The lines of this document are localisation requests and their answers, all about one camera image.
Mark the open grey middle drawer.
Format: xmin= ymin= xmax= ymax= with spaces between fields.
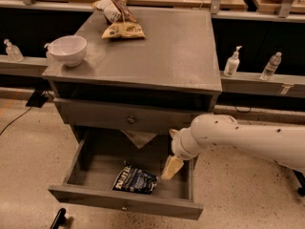
xmin=49 ymin=129 xmax=203 ymax=219

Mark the black floor cable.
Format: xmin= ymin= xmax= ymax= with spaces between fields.
xmin=0 ymin=106 xmax=32 ymax=136

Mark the blue chip bag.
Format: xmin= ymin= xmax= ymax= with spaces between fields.
xmin=112 ymin=164 xmax=158 ymax=195

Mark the yellow chip bag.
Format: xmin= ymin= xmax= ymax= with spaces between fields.
xmin=102 ymin=22 xmax=145 ymax=39

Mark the white paper under drawer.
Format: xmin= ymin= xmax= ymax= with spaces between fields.
xmin=122 ymin=130 xmax=156 ymax=149

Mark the grey top drawer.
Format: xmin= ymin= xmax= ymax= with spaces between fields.
xmin=54 ymin=98 xmax=203 ymax=140

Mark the white pump lotion bottle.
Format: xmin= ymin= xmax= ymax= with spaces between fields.
xmin=224 ymin=46 xmax=241 ymax=77

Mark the black power adapter box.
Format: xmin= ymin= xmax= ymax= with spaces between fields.
xmin=26 ymin=90 xmax=48 ymax=108

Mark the grey wooden drawer cabinet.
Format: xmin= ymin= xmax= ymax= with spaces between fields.
xmin=41 ymin=6 xmax=223 ymax=151

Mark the white ceramic bowl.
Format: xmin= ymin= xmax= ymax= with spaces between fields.
xmin=45 ymin=35 xmax=87 ymax=67

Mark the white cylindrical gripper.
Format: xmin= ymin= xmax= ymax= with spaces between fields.
xmin=161 ymin=128 xmax=200 ymax=180

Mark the clear pump sanitizer bottle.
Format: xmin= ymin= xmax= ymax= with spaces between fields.
xmin=4 ymin=39 xmax=24 ymax=62

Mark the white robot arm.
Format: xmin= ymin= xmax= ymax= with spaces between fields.
xmin=161 ymin=114 xmax=305 ymax=180

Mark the black handle at bottom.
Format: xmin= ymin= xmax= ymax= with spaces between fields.
xmin=50 ymin=208 xmax=66 ymax=229

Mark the clear plastic water bottle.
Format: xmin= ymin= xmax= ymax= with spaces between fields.
xmin=260 ymin=52 xmax=282 ymax=81

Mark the brown and white chip bag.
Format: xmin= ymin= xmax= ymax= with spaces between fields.
xmin=92 ymin=0 xmax=137 ymax=24

